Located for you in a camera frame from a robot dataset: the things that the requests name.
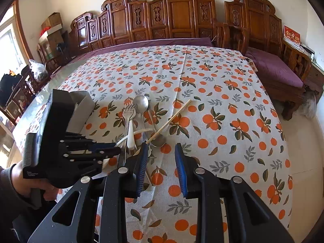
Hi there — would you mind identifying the window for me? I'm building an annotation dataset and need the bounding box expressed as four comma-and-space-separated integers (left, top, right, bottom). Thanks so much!
0, 4, 29, 79

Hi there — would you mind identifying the carved wooden armchair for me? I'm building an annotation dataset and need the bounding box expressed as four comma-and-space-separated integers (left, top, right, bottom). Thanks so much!
224, 0, 313, 120

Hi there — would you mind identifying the metal table knife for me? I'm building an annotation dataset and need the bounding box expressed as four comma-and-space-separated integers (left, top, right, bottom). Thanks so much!
117, 142, 127, 169

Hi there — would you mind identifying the person's left forearm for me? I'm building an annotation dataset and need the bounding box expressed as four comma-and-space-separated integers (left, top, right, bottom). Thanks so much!
0, 166, 32, 243

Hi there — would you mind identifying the long carved wooden sofa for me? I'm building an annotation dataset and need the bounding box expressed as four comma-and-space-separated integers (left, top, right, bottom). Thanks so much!
68, 0, 250, 59

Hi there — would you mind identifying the wooden side chair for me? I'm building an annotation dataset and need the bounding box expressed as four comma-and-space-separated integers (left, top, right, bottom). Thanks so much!
0, 65, 48, 123

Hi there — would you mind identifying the long purple seat cushion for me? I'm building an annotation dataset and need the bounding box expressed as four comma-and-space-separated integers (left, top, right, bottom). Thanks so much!
71, 37, 214, 64

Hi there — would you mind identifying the white slotted spoon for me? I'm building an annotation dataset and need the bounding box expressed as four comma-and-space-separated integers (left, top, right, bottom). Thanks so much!
114, 129, 153, 148

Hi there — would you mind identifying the small cardboard box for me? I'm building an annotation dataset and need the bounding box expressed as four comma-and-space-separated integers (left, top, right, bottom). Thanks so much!
41, 13, 62, 31

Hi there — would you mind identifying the clear plastic bag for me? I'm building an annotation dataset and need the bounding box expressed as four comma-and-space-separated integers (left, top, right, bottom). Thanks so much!
28, 59, 49, 82

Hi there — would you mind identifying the orange fruit printed tablecloth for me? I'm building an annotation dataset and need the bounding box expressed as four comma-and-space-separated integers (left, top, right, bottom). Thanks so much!
13, 45, 294, 243

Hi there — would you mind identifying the small metal spoon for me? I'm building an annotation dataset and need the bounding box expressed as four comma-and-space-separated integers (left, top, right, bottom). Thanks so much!
146, 106, 166, 148

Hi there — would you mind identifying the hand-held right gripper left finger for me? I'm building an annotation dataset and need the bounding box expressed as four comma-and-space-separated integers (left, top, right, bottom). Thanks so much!
28, 143, 149, 243

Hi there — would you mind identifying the person's left hand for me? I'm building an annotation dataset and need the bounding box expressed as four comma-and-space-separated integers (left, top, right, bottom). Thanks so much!
11, 162, 59, 201

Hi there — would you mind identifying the purple armchair cushion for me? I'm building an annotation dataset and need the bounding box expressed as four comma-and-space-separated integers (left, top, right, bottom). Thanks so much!
245, 47, 305, 88

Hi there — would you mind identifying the white plastic bag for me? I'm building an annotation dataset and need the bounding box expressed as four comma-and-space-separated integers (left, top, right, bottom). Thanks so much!
302, 91, 317, 119

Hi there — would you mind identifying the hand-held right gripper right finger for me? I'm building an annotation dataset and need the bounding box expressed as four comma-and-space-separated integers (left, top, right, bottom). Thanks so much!
174, 143, 295, 243

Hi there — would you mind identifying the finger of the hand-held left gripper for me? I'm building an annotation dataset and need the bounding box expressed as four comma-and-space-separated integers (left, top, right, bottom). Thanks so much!
63, 157, 105, 181
59, 134, 121, 159

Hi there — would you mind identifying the wooden side table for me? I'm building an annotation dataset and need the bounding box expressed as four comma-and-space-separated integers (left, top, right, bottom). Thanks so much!
303, 44, 324, 103

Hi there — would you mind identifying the dark cloth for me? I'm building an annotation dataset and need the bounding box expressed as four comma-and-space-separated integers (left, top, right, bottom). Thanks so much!
0, 73, 24, 105

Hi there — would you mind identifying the red desk calendar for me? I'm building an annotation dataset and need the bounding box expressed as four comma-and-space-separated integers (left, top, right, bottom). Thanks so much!
283, 25, 302, 47

